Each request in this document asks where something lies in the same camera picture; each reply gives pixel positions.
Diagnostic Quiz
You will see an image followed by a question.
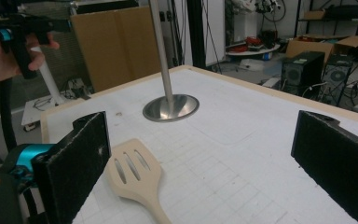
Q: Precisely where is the beige slotted spatula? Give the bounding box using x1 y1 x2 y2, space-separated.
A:
104 138 172 224

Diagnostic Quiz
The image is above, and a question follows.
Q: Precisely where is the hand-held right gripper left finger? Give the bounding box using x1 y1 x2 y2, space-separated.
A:
31 111 112 224

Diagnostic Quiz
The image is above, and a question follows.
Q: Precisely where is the red cable bundle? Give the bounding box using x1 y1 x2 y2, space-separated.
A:
244 35 264 47

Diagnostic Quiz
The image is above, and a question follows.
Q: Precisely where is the black frame post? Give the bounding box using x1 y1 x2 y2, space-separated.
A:
186 0 208 69

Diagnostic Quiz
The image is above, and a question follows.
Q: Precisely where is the white stand leg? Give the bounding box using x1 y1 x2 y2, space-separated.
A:
21 46 85 125

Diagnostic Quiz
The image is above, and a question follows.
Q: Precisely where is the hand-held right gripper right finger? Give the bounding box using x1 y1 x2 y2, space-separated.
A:
290 110 358 224

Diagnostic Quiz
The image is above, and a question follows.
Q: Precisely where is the white round table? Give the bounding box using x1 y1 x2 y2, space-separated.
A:
227 43 281 58

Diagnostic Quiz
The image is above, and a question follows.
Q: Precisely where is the brown cardboard panel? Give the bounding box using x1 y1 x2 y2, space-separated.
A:
70 6 162 93

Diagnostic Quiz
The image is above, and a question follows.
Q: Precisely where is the black computer tower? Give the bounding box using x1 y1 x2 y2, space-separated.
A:
281 50 325 96
321 55 353 105

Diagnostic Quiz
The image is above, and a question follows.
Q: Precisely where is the thick black cable sleeve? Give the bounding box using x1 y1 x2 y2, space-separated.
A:
0 77 18 153

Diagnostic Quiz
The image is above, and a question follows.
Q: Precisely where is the black shelf rack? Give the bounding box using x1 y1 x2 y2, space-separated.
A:
293 0 358 38

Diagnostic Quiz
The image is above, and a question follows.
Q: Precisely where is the white grid mat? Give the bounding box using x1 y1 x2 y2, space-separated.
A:
48 68 358 224

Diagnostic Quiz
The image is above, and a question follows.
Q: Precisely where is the open cardboard box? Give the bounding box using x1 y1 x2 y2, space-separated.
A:
285 34 358 60

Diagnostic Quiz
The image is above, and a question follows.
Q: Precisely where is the metal stand with round base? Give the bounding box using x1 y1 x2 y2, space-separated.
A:
142 0 200 123

